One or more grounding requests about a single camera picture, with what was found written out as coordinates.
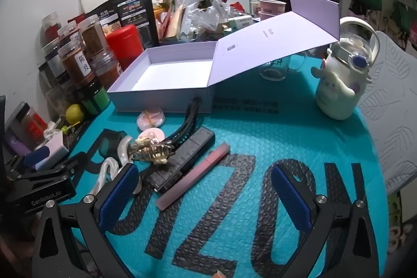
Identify pink paper cup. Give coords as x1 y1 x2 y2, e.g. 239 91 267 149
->
258 0 287 17
259 11 281 23

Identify green jar with black lid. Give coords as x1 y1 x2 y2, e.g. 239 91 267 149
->
80 81 111 116

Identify pink round compact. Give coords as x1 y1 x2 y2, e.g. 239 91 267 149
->
137 129 165 144

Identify red snack packet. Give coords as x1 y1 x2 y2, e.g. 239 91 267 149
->
161 13 174 38

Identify clear round compact lid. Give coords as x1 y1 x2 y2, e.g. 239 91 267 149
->
137 108 166 129

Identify long black printed box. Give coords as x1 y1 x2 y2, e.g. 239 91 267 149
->
145 126 216 193

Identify clear glass mug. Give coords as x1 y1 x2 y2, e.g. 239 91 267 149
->
259 52 307 81

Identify clear plastic bag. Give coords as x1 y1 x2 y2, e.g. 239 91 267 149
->
192 0 230 34

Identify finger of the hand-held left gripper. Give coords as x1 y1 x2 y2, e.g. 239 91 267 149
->
20 152 88 183
7 145 50 182

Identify red label spice bottle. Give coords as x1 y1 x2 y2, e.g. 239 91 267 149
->
15 104 48 149

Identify group of clear spice jars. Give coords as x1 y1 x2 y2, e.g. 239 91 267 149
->
38 11 124 116

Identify yellow-green lemon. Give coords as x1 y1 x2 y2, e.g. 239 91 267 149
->
66 104 86 123

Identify cream cartoon water bottle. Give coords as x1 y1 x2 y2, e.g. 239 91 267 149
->
310 17 381 121

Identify teal bubble mailer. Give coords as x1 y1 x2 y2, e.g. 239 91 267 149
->
67 57 390 278

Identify beige packet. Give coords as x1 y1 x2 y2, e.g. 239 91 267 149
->
166 6 187 38

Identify white power bank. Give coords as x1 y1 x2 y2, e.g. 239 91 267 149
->
35 130 70 170

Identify white pearly claw clip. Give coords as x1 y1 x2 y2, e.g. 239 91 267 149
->
87 135 143 198

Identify gold pearl claw clip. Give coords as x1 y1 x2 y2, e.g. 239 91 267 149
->
130 137 175 165

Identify dark translucent claw clip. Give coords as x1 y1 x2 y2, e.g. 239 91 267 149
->
98 131 130 159

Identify black banana hair clip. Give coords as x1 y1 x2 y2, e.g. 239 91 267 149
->
166 98 203 149

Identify green and white carton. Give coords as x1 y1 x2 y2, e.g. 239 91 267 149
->
228 17 255 33

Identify slim pink box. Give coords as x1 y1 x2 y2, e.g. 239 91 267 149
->
156 142 230 211

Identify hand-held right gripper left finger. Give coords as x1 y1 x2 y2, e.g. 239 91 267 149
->
32 163 140 278

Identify purple gift box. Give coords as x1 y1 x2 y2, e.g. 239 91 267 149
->
107 0 341 114

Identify black foil pouch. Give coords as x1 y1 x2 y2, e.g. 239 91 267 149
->
85 0 160 48

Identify white embossed chair cushion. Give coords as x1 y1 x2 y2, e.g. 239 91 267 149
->
357 30 417 195

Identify red canister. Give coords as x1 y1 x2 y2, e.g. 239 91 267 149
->
107 24 144 70

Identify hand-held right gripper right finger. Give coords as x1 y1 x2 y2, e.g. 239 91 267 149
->
271 164 381 278

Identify purple tube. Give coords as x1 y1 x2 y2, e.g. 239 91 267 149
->
5 131 28 155

